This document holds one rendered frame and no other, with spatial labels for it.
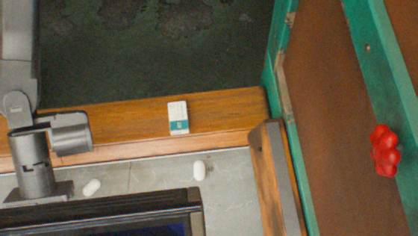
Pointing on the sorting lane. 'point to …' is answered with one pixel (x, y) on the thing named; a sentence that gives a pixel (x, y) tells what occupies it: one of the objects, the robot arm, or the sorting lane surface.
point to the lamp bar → (111, 216)
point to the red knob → (385, 150)
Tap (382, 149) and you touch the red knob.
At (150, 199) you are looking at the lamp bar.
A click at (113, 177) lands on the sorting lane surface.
